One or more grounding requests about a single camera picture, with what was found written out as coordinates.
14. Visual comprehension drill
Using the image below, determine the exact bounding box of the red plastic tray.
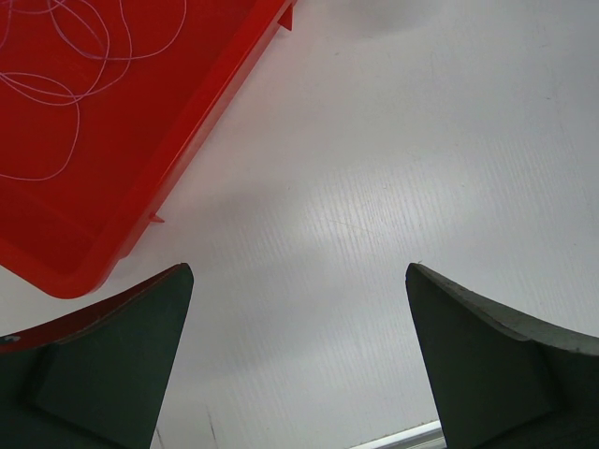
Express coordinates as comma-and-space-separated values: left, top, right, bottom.
1, 1, 294, 299

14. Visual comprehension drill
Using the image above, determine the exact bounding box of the aluminium mounting rail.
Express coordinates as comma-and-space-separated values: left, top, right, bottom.
352, 421, 446, 449

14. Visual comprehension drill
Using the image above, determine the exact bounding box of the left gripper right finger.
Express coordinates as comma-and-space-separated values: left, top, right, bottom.
405, 263, 598, 448

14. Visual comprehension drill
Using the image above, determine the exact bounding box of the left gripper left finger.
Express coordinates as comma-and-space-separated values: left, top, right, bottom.
1, 264, 194, 448

